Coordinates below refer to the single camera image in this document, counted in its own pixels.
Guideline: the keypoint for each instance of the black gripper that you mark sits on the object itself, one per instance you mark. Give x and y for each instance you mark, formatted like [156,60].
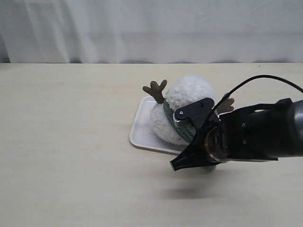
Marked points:
[206,148]

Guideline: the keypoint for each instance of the white plastic tray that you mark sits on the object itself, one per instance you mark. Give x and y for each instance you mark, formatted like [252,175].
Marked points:
[141,135]

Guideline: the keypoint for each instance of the white plush snowman toy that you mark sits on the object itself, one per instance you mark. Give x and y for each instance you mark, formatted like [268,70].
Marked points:
[185,91]

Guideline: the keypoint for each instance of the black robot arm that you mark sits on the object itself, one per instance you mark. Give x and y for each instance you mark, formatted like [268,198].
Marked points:
[257,133]

